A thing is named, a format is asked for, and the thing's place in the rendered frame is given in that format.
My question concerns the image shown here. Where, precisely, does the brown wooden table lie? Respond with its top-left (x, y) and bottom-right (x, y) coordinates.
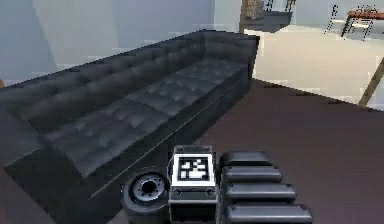
top-left (340, 9), bottom-right (384, 38)

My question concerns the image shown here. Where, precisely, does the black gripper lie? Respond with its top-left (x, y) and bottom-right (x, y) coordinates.
top-left (120, 169), bottom-right (171, 224)

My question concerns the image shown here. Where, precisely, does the black metal chair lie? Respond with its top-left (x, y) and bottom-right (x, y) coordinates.
top-left (323, 4), bottom-right (346, 36)

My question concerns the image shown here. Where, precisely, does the black leather sofa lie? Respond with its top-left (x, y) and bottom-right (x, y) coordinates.
top-left (0, 29), bottom-right (261, 224)

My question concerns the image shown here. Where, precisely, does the brown wooden post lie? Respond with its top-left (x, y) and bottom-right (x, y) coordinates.
top-left (357, 56), bottom-right (384, 109)

